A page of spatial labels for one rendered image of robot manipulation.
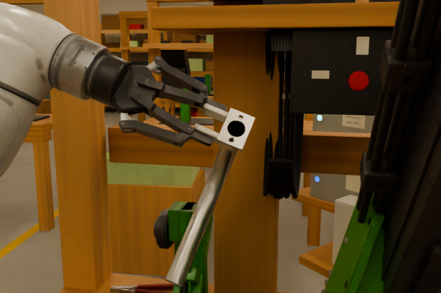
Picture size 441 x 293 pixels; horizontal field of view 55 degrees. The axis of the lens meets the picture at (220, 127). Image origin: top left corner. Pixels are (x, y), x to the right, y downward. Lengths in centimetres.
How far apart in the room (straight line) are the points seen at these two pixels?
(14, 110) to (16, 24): 12
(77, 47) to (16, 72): 9
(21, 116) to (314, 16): 49
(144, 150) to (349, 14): 58
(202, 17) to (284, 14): 14
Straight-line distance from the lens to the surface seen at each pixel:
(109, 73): 64
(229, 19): 76
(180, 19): 78
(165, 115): 63
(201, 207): 71
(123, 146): 108
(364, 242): 55
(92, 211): 106
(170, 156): 104
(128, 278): 119
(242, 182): 92
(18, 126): 67
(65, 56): 65
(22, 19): 69
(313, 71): 76
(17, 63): 67
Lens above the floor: 146
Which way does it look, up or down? 10 degrees down
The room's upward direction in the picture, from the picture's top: straight up
